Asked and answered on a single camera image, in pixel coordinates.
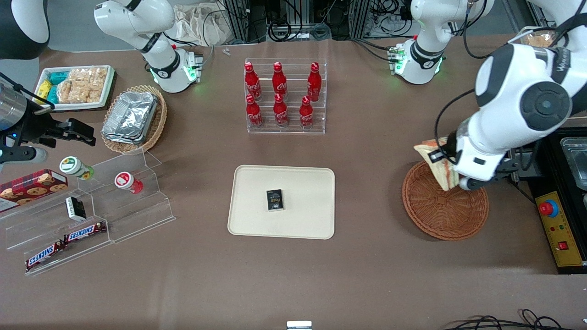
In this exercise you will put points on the small black card box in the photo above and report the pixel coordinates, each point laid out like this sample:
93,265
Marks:
275,200

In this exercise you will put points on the oval light wicker basket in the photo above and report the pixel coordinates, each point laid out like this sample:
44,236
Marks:
158,123

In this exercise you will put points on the yellow emergency stop box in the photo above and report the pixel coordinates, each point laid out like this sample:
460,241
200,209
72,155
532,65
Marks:
562,233

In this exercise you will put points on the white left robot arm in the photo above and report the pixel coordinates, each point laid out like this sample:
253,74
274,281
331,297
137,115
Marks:
518,91

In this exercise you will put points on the white rectangular snack tray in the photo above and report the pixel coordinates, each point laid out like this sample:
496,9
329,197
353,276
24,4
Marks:
109,87

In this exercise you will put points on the round brown wicker basket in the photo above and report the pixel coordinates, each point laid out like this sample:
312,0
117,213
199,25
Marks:
440,215

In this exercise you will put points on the teal snack packet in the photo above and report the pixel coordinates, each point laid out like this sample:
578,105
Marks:
58,77
52,94

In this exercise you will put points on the green bottle with white lid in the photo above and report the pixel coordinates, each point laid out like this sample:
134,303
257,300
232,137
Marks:
73,166

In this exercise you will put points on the Snickers chocolate bar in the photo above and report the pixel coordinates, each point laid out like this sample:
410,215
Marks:
43,256
85,232

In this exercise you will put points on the clear acrylic stepped display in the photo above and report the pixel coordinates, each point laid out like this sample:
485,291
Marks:
133,215

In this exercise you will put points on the small black white box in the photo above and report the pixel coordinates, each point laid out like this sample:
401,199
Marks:
75,208

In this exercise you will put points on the red cola bottle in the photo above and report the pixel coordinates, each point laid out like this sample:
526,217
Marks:
279,81
280,112
250,82
314,82
253,113
306,114

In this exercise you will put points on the beige plastic tray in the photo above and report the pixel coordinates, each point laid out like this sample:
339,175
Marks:
302,220

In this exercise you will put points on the beige cloth bag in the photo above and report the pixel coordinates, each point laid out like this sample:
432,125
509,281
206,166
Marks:
197,23

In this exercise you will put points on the red bottle with white lid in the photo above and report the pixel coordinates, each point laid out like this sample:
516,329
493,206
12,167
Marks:
126,181

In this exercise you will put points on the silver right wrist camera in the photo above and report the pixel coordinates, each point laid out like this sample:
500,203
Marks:
23,155

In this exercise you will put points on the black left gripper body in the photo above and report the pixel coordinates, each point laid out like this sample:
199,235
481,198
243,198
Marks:
451,142

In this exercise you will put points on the clear acrylic bottle rack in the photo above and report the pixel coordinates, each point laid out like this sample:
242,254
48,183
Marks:
293,123

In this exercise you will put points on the black equipment platform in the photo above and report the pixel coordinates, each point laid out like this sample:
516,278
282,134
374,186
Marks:
548,165

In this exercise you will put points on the stacked aluminium foil containers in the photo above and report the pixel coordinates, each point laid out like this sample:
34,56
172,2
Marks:
130,117

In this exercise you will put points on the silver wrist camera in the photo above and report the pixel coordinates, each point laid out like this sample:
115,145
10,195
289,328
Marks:
23,155
472,184

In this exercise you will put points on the red cookie box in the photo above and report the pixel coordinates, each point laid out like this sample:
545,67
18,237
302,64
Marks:
32,188

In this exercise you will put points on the clear plastic container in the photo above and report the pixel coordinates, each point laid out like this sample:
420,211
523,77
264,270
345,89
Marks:
575,160

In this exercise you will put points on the small white block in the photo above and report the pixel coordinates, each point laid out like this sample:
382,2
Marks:
299,325

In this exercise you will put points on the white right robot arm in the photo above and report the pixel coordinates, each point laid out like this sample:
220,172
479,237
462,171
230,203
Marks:
137,18

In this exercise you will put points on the clear rice cracker pack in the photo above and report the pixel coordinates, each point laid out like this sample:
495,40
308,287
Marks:
65,91
89,85

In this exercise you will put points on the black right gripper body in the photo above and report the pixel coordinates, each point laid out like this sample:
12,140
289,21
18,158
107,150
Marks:
37,127

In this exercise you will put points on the triangular sandwich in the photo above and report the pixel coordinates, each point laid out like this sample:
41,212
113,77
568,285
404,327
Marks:
444,178

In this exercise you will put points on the clear cracker bag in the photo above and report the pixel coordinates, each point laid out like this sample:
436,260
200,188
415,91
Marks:
541,39

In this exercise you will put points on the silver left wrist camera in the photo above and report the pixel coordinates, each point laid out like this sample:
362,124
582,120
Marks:
472,184

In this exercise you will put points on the yellow snack packet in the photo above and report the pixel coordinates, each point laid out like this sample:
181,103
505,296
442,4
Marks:
43,89

